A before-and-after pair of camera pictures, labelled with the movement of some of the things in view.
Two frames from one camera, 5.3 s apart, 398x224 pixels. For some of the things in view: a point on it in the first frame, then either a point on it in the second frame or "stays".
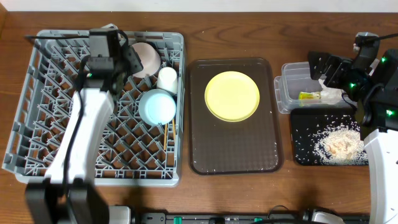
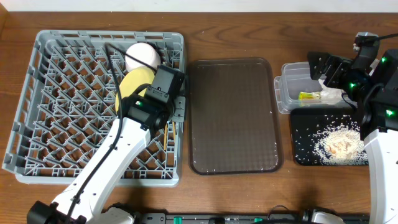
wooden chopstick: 165,137 stays
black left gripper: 132,59 → 179,107
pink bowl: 150,58 stays
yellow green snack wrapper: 305,96 stays
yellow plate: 232,96 → 132,80
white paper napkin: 329,96 stays
